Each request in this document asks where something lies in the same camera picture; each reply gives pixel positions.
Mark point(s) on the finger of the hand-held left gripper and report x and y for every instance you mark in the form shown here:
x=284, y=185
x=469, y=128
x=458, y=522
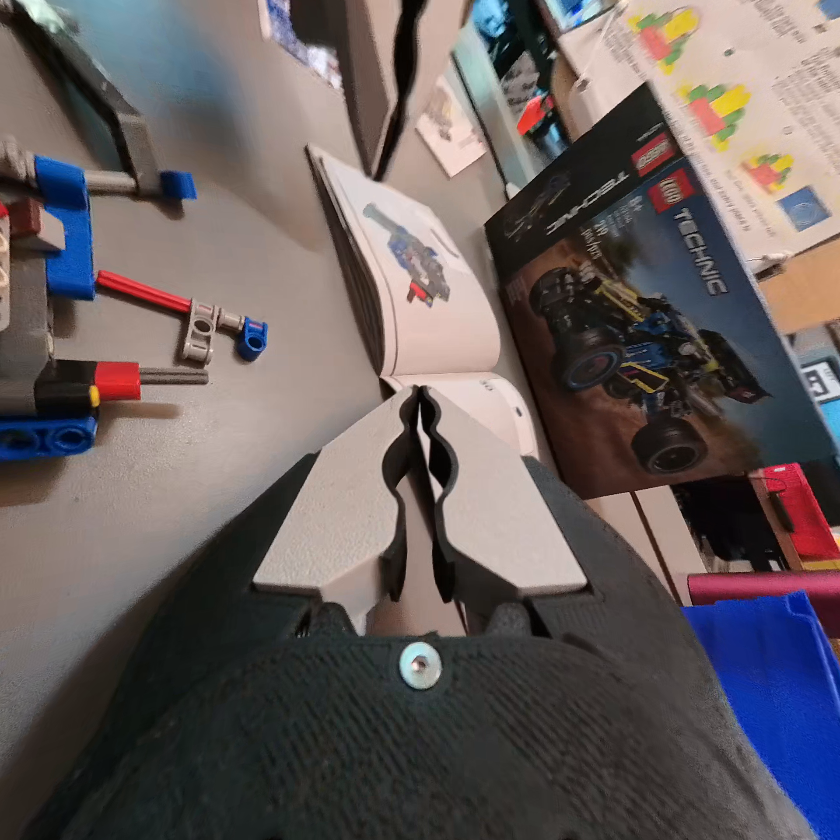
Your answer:
x=367, y=72
x=439, y=36

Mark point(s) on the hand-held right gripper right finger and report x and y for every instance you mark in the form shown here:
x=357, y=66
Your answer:
x=505, y=525

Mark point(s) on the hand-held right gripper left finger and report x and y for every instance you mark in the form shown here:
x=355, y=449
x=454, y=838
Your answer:
x=328, y=518

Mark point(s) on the lego instruction booklet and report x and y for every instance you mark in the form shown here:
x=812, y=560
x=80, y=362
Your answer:
x=420, y=328

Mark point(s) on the dark grey lego L beam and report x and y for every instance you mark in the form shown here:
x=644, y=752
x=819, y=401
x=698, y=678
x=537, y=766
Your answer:
x=138, y=144

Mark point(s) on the red lego axle with connectors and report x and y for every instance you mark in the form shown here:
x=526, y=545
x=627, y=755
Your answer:
x=197, y=331

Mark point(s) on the partly built lego vehicle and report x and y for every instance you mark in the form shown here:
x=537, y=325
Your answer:
x=26, y=315

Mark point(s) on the lego sticker sheet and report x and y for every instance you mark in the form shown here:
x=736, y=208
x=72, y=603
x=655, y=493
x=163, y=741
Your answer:
x=315, y=62

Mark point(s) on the small lego leaflet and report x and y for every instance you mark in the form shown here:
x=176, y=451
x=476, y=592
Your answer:
x=453, y=138

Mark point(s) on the lego set box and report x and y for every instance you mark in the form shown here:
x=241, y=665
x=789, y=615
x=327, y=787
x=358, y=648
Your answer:
x=623, y=328

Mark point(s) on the maroon tube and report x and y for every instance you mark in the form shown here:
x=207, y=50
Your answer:
x=754, y=587

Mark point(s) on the red box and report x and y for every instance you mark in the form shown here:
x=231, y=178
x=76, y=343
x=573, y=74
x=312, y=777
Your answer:
x=807, y=518

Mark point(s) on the blue plastic bin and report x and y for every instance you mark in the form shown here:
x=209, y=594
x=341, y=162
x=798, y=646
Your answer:
x=774, y=689

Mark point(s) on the white printed brick poster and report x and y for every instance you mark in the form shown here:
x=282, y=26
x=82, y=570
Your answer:
x=754, y=164

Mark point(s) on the cardboard box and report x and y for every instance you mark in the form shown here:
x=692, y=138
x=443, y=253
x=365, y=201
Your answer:
x=807, y=289

